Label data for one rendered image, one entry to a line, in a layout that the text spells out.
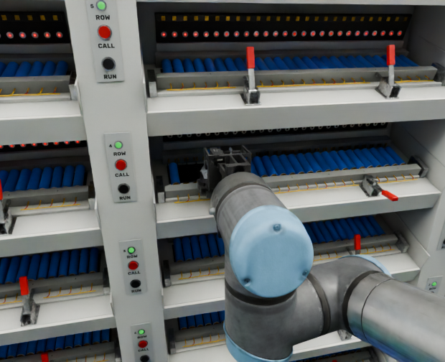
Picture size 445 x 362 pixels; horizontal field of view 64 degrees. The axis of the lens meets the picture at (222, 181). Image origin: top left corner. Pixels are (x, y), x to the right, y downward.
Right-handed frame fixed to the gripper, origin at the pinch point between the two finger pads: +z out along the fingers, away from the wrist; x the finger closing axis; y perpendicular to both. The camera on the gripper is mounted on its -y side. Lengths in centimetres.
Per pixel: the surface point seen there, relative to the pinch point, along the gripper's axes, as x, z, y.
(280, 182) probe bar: -12.9, -3.3, -2.8
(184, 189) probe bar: 6.7, -3.7, -2.5
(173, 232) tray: 9.5, -7.2, -9.4
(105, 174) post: 20.0, -8.9, 3.5
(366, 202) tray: -30.1, -7.5, -7.0
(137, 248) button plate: 16.2, -8.3, -11.3
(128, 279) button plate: 18.4, -8.0, -18.2
